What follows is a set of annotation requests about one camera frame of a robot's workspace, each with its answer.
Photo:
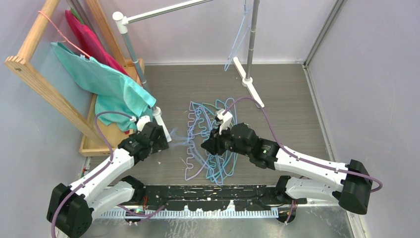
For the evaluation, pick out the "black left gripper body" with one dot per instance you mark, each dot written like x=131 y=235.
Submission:
x=159 y=145

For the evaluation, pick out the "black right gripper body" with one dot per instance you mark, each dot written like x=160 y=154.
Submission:
x=225 y=141

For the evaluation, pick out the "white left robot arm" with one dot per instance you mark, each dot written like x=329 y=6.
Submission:
x=72 y=208

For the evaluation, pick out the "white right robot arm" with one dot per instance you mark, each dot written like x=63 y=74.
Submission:
x=349 y=185

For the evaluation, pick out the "purple wavy plastic hanger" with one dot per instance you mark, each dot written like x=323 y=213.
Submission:
x=198 y=123

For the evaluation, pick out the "teal wavy plastic hanger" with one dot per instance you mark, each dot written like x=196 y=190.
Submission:
x=223 y=165

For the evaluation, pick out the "teal cloth garment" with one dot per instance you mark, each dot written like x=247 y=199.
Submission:
x=115 y=91

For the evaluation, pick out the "magenta cloth garment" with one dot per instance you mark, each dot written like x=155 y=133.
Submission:
x=90 y=43

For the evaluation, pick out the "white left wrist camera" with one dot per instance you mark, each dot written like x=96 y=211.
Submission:
x=140 y=122

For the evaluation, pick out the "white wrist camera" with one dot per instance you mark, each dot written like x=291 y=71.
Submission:
x=224 y=117
x=140 y=122

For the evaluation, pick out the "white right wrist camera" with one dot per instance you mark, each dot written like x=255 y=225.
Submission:
x=224 y=117

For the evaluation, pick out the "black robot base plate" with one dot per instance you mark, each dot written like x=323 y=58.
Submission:
x=211 y=201

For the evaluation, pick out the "wooden clothes rack frame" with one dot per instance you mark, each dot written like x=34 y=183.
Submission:
x=20 y=64

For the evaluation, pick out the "metal hanger rail stand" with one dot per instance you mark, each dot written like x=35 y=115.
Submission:
x=187 y=31

